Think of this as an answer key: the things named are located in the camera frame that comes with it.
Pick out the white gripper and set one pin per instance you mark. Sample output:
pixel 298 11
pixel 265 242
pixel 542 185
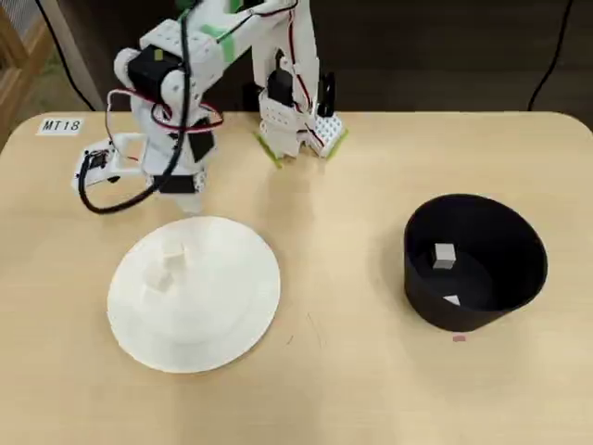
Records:
pixel 177 184

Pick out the white cube block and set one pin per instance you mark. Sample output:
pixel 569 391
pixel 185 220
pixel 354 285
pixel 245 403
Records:
pixel 444 257
pixel 160 281
pixel 174 256
pixel 452 300

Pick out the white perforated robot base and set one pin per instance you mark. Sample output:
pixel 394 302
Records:
pixel 331 127

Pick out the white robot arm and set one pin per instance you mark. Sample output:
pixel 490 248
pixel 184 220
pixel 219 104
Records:
pixel 273 41

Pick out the white paper plate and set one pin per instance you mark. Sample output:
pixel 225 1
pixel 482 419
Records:
pixel 208 324

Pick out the black pot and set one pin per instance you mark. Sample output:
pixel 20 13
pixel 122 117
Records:
pixel 463 320

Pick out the white MT18 label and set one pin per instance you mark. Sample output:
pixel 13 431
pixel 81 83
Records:
pixel 60 125

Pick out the black table clamp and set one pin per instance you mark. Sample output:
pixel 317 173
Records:
pixel 327 95

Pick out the small pink sticker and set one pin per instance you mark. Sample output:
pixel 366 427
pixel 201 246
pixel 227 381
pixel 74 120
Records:
pixel 460 338

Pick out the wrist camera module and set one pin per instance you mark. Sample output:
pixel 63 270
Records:
pixel 99 167

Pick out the grey slanted post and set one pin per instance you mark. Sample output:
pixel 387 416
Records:
pixel 79 69

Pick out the wooden frame partition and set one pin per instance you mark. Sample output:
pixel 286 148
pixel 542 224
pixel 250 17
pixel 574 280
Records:
pixel 18 51

